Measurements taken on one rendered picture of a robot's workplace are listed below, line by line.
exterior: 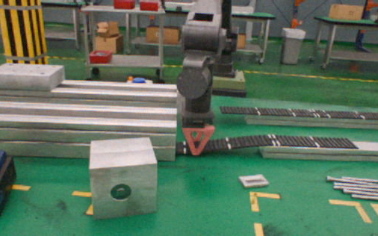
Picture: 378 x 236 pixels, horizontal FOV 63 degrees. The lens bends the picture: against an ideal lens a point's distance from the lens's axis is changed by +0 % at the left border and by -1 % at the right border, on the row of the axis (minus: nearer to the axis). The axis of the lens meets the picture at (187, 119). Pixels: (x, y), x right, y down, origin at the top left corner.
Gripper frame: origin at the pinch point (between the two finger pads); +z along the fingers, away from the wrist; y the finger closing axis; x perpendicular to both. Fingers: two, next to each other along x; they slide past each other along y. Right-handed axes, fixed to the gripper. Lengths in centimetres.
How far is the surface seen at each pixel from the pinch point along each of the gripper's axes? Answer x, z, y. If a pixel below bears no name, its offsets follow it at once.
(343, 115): 43.4, -2.4, -17.0
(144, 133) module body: -11.2, -4.8, 4.2
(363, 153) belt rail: 38.1, -0.7, 3.0
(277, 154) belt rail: 18.4, 0.2, 2.6
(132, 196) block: -11.5, -2.1, 22.4
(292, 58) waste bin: 202, 60, -463
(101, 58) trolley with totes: -86, 40, -297
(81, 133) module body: -24.0, -4.9, 5.1
